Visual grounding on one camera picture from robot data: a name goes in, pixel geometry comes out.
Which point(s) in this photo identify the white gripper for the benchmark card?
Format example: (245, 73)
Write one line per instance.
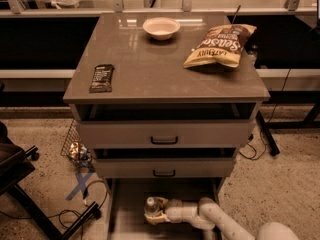
(173, 211)

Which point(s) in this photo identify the clear plastic water bottle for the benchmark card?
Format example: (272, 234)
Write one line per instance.
(152, 207)

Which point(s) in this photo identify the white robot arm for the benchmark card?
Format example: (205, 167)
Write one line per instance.
(206, 214)

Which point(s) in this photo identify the grey bottom drawer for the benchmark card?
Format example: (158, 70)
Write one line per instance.
(127, 221)

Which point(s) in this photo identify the grey drawer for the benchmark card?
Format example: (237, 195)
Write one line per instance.
(199, 133)
(164, 162)
(127, 221)

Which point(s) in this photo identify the grey middle drawer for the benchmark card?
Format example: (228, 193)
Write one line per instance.
(164, 162)

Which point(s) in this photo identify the grey drawer cabinet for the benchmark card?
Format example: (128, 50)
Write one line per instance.
(149, 80)

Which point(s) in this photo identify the grey top drawer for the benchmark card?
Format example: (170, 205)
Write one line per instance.
(199, 133)

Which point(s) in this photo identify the shiny foil wrapper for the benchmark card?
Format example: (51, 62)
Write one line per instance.
(79, 153)

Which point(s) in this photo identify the black table leg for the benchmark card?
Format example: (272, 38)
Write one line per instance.
(274, 150)

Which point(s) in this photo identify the black snack bar wrapper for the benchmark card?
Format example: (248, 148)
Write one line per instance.
(102, 78)

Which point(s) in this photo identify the black chair base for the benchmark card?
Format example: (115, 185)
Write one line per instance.
(60, 190)

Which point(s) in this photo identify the yellow brown chip bag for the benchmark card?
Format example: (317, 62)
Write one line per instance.
(221, 45)

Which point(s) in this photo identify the white ceramic bowl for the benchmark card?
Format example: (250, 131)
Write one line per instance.
(161, 28)

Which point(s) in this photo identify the wire mesh basket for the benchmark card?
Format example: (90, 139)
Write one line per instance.
(72, 135)

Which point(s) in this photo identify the metal shelf rail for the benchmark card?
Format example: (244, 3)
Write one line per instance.
(24, 8)

